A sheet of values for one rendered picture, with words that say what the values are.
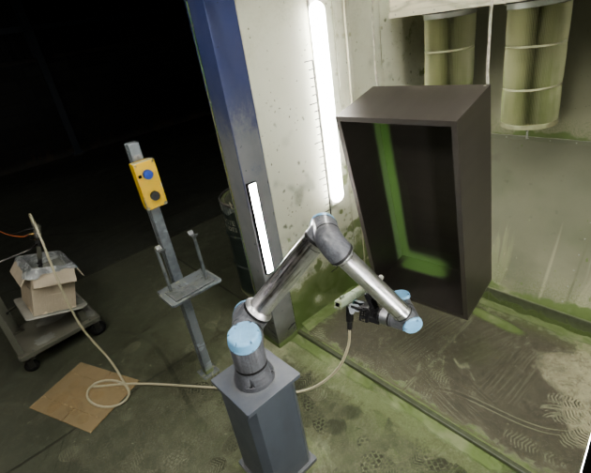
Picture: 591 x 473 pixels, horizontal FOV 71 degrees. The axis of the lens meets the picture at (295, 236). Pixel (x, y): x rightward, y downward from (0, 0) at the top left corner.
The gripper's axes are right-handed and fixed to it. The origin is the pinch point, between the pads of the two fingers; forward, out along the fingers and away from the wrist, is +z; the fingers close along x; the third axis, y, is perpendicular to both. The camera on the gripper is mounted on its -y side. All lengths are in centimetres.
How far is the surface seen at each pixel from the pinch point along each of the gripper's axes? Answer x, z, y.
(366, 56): 91, 43, -135
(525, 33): 106, -51, -139
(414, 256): 78, -5, -4
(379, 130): 38, 4, -89
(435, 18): 112, 5, -156
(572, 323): 114, -97, 33
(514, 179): 151, -46, -49
